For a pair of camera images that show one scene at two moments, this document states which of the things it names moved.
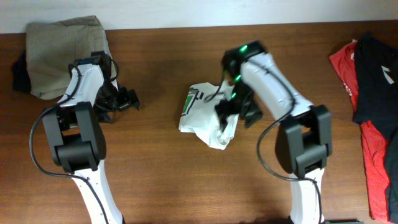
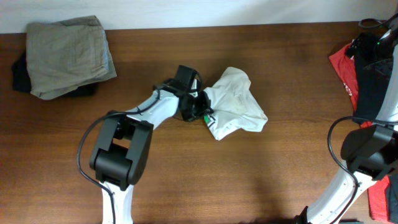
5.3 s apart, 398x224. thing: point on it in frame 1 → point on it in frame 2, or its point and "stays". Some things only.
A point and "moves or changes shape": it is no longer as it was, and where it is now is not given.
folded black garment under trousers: x=22 y=80 stays
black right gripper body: x=242 y=99 → x=369 y=49
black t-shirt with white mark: x=377 y=102 stays
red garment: x=374 y=143 stays
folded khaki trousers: x=51 y=46 stays
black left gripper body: x=108 y=98 → x=194 y=105
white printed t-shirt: x=200 y=116 moves or changes shape
